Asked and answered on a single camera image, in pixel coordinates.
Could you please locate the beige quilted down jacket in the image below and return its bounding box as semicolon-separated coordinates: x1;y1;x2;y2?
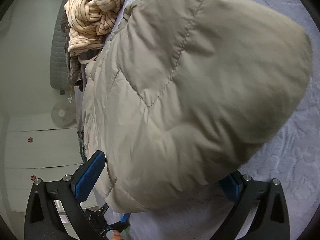
82;0;312;213

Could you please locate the person's left hand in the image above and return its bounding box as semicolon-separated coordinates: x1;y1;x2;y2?
111;230;123;240

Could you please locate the lavender bed blanket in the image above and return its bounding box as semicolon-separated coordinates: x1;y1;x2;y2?
75;0;320;240

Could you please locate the white wardrobe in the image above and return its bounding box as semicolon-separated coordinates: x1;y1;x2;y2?
4;114;83;212

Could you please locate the white electric fan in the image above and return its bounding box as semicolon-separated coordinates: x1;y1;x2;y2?
51;100;76;127

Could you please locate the grey quilted headboard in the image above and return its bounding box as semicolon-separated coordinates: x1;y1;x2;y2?
49;4;69;90

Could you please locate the grey brown crumpled garment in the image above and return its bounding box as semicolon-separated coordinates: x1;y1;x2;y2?
61;11;101;92

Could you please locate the cream striped knit garment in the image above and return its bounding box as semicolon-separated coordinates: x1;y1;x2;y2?
64;0;125;56

